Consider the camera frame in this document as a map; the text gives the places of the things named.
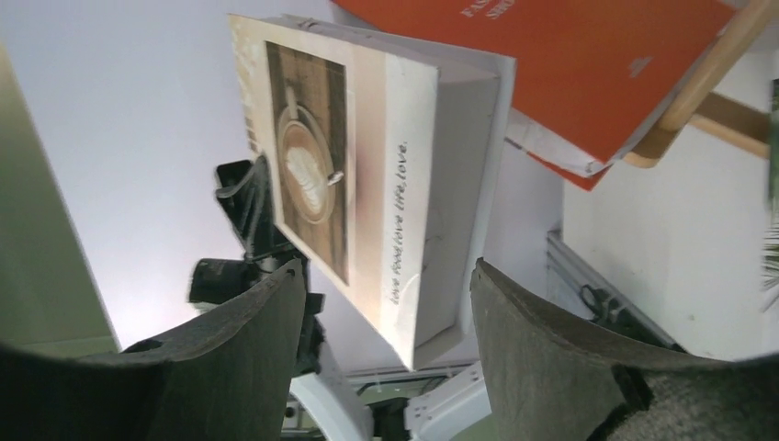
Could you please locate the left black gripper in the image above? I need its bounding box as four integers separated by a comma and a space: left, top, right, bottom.
188, 155, 324, 378

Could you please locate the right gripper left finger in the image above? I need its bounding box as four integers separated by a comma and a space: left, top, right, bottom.
1, 259, 307, 440

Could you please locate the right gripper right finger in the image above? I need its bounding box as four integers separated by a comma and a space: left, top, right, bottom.
470, 260, 778, 440

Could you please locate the coffee cover white book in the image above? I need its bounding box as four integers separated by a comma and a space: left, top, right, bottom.
229, 15, 516, 369

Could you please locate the orange cover book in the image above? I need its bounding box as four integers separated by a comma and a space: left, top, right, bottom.
341, 1, 736, 190

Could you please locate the wooden book rack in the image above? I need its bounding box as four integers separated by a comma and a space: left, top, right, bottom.
623, 0, 778, 169

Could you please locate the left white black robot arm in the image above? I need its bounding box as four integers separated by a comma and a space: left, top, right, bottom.
187, 158, 491, 440

